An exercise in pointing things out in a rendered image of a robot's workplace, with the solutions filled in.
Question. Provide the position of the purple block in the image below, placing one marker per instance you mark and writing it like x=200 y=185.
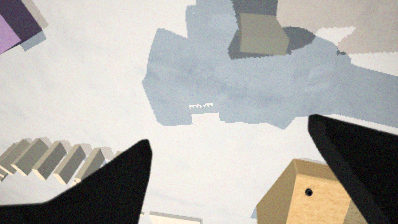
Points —
x=16 y=24

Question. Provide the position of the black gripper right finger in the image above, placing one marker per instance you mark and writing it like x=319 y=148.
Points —
x=364 y=160

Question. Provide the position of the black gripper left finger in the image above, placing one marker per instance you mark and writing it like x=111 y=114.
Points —
x=114 y=194

